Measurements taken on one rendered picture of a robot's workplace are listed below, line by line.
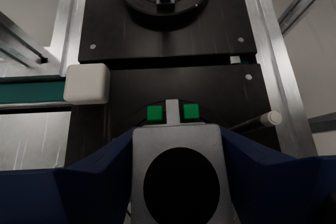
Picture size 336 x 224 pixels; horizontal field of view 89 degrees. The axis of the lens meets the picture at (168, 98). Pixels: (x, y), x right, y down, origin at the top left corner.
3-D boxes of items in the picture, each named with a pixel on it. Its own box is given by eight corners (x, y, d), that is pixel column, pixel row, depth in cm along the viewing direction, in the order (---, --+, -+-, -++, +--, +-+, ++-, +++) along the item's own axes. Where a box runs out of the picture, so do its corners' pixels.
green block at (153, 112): (164, 129, 18) (162, 120, 13) (153, 129, 18) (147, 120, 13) (164, 117, 18) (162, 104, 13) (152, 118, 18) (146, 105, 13)
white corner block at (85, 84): (113, 107, 23) (102, 98, 19) (79, 109, 23) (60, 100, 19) (115, 75, 24) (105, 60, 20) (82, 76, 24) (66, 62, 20)
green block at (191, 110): (191, 127, 18) (199, 118, 13) (180, 128, 18) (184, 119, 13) (190, 116, 18) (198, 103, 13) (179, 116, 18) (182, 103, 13)
